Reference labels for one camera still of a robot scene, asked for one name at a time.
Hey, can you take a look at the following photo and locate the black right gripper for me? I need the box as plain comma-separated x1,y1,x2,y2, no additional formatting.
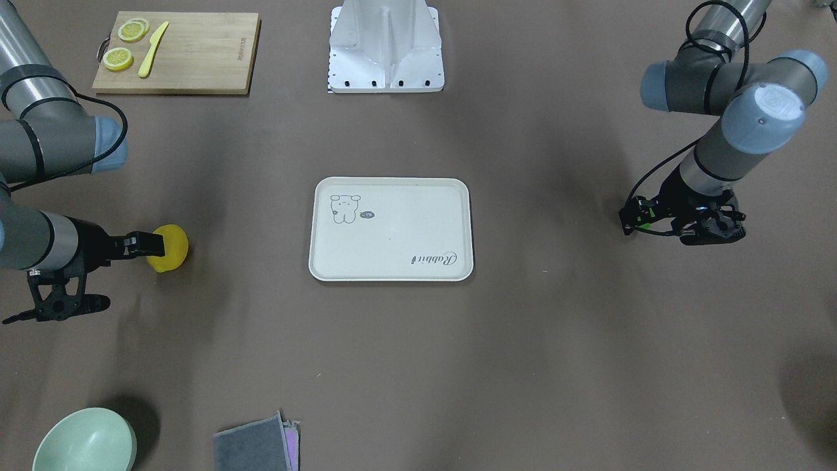
68,218,165,275

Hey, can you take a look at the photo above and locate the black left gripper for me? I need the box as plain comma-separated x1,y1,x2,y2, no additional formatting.
619,169,726,236

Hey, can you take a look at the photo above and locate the yellow lemon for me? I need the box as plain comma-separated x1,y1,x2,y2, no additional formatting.
146,224,189,272

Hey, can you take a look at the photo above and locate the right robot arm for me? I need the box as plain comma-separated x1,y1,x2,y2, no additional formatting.
1,1,165,272

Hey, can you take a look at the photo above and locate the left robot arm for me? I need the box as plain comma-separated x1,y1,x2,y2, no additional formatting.
619,1,828,245

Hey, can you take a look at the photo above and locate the cream rabbit tray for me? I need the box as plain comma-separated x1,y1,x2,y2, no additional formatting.
308,177,475,281

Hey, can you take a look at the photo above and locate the mint green bowl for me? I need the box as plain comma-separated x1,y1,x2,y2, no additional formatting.
31,408,137,470

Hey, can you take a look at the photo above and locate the bamboo cutting board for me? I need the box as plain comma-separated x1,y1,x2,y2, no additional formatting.
92,10,261,96

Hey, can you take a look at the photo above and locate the yellow plastic knife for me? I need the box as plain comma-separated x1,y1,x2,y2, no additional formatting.
137,21,170,79

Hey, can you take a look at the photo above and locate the lemon slice far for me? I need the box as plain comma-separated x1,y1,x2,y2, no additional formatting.
117,18,150,44

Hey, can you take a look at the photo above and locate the grey folded cloth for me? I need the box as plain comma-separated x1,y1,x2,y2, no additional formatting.
213,413,301,470

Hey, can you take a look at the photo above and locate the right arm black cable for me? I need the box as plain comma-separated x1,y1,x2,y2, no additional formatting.
0,65,129,193

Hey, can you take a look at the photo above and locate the lemon slice near handle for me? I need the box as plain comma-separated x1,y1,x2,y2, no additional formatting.
101,47,135,72

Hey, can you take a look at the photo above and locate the white pedestal column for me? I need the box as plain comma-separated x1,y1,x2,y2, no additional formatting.
327,1,445,94

